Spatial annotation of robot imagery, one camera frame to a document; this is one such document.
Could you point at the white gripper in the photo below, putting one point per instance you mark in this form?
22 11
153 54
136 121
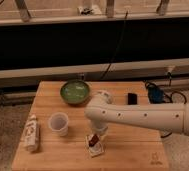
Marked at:
98 128

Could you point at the dark red pepper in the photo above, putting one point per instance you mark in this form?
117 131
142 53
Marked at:
93 140

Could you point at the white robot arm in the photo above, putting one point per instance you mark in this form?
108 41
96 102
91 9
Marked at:
170 117

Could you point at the white sponge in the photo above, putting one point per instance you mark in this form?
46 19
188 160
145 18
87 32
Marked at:
97 149

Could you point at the translucent plastic cup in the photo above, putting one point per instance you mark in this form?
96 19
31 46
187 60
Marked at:
58 122

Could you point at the green bowl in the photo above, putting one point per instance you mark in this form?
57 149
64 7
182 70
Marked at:
75 92

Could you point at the small black block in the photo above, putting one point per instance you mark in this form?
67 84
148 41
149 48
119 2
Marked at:
132 99

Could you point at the blue object on floor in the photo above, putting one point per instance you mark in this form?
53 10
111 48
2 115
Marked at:
155 95

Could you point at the white crumpled packet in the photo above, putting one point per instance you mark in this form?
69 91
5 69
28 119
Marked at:
31 134

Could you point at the long dark bench rail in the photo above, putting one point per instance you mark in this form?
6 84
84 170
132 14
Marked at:
124 46

